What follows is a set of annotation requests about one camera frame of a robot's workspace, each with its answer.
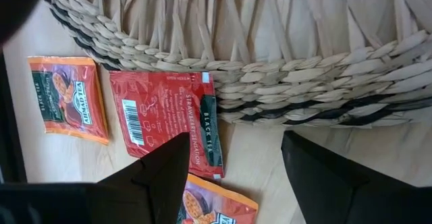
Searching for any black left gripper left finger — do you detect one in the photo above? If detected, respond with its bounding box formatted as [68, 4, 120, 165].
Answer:
[86, 132, 192, 224]

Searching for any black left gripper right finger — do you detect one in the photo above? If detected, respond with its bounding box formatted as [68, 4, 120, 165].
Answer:
[281, 131, 375, 224]

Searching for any red strawberry tea packet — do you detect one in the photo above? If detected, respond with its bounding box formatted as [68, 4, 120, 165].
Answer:
[109, 70, 225, 180]

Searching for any orange peach tea packet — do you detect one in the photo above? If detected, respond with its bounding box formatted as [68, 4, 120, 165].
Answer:
[175, 173, 260, 224]
[26, 55, 110, 146]

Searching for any round woven straw placemat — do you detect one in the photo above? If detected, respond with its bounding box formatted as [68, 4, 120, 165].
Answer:
[42, 0, 432, 129]

